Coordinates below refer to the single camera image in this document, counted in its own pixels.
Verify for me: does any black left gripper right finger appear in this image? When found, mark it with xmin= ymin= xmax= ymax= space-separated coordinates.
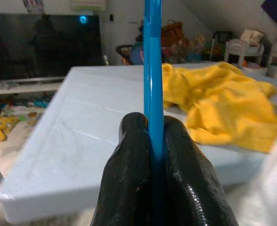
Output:
xmin=163 ymin=115 xmax=240 ymax=226

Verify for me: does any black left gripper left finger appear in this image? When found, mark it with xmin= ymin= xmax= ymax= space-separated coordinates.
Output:
xmin=91 ymin=112 xmax=158 ymax=226

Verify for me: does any blue plastic clothes hanger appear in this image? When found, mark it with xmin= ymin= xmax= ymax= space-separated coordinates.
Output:
xmin=142 ymin=0 xmax=165 ymax=226

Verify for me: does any grey folding table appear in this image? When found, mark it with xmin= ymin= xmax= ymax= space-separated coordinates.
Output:
xmin=0 ymin=61 xmax=277 ymax=225

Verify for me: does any yellow garment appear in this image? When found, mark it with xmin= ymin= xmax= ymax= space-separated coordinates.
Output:
xmin=161 ymin=61 xmax=277 ymax=153

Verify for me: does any black toy stroller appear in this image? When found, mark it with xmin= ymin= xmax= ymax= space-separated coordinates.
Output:
xmin=116 ymin=44 xmax=145 ymax=65

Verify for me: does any yellow floor toy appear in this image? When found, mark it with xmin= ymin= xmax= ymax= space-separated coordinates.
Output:
xmin=0 ymin=115 xmax=19 ymax=143

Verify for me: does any white tv console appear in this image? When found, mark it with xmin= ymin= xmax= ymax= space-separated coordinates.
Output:
xmin=0 ymin=76 xmax=66 ymax=118

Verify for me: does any brown handbag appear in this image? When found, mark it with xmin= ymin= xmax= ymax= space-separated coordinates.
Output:
xmin=160 ymin=20 xmax=190 ymax=51

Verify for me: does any black television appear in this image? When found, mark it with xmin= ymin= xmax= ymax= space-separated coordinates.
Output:
xmin=0 ymin=13 xmax=106 ymax=82

